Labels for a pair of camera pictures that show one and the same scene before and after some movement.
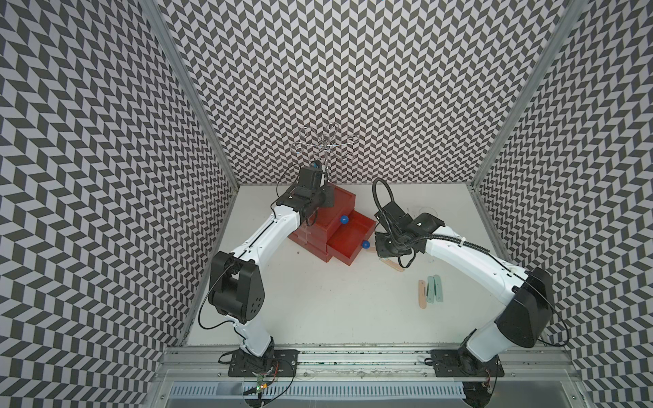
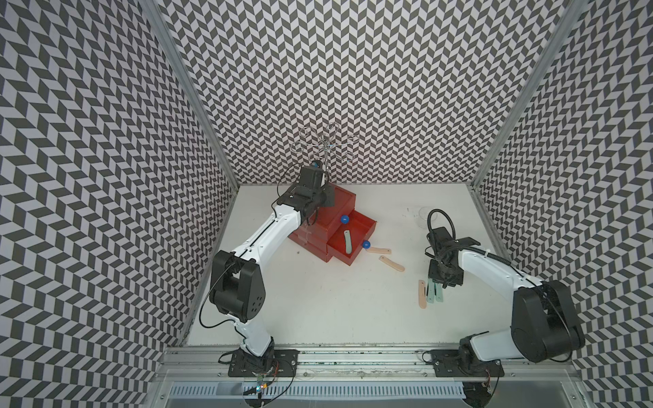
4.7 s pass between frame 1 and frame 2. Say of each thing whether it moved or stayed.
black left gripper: stayed
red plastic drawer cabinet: stayed
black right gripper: moved
